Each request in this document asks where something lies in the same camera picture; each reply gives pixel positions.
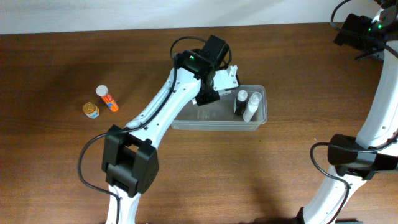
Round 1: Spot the orange tube white cap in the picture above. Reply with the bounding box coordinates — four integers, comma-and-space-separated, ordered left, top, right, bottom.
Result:
96, 85, 119, 112

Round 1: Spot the white spray bottle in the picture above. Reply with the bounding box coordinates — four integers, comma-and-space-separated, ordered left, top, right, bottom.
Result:
243, 92, 262, 122

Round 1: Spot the dark bottle white cap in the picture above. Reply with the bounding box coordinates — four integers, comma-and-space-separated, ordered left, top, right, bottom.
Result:
233, 90, 248, 115

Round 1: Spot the clear plastic container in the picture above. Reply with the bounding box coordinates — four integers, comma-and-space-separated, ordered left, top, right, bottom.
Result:
171, 85, 267, 131

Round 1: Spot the small jar gold lid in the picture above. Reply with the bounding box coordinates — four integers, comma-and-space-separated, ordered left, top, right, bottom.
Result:
82, 102, 100, 119

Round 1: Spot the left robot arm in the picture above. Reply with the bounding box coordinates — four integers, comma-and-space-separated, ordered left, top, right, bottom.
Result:
101, 35, 240, 223

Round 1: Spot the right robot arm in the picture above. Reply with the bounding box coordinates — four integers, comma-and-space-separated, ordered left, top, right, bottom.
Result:
294, 0, 397, 223

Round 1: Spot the white green medicine box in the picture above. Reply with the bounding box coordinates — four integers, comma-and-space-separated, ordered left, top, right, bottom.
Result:
192, 90, 231, 106

